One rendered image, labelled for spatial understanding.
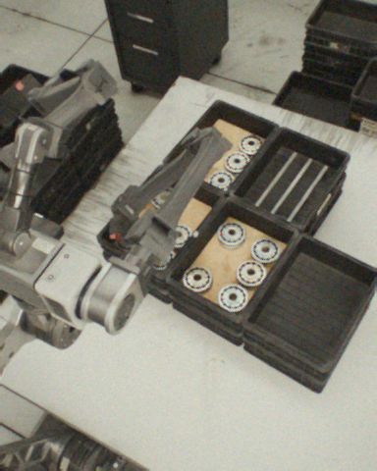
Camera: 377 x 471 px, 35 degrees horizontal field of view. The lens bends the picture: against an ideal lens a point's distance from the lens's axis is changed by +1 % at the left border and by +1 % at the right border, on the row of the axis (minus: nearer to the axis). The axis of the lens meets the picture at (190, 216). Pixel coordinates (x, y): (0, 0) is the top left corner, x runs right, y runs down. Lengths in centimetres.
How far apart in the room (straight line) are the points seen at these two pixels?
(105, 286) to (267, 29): 320
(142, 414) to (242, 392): 33
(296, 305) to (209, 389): 40
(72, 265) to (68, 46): 315
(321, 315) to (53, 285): 101
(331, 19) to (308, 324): 205
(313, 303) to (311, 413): 35
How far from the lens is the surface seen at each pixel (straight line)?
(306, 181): 237
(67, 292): 135
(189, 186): 156
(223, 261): 215
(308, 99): 347
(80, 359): 220
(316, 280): 213
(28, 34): 461
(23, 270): 142
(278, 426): 206
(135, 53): 367
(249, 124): 248
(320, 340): 203
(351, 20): 364
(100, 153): 327
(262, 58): 412
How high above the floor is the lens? 268
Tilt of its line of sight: 55 degrees down
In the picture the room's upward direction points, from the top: 7 degrees counter-clockwise
